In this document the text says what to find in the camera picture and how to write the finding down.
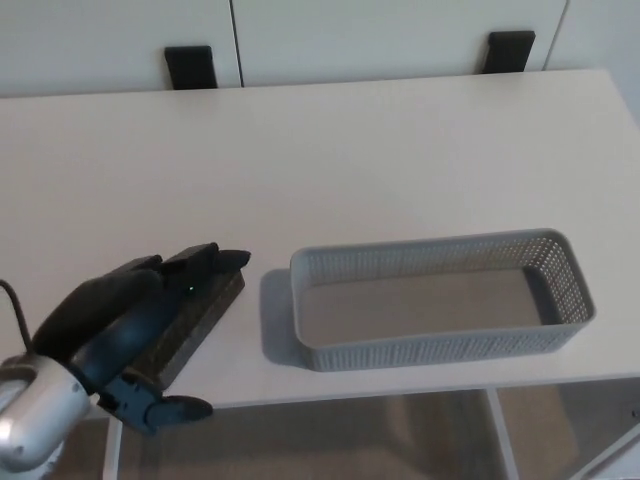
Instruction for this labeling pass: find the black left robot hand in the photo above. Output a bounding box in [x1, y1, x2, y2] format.
[31, 242, 252, 437]

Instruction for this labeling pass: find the black whiteboard eraser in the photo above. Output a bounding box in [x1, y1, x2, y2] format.
[128, 258, 248, 389]

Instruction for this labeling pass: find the grey perforated plastic container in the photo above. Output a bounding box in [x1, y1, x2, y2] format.
[289, 227, 598, 373]

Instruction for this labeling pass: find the white cabinet with doors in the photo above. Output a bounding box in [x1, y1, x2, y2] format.
[0, 0, 640, 100]

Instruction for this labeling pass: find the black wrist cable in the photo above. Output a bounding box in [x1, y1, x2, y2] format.
[0, 279, 37, 357]

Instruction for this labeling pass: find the black cabinet door handle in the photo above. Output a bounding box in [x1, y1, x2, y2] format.
[481, 30, 538, 75]
[164, 45, 220, 92]

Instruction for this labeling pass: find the white desk with metal frame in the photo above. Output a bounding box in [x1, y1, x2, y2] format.
[0, 68, 640, 480]

